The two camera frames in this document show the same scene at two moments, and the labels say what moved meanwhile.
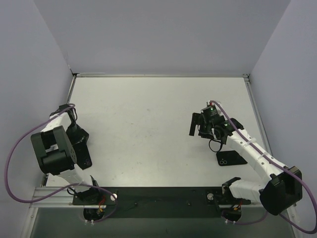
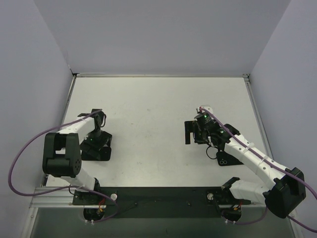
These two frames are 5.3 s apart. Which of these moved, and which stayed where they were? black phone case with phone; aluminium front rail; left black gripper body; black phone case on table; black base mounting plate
Moved: left black gripper body; black phone case with phone
Stayed: black base mounting plate; black phone case on table; aluminium front rail
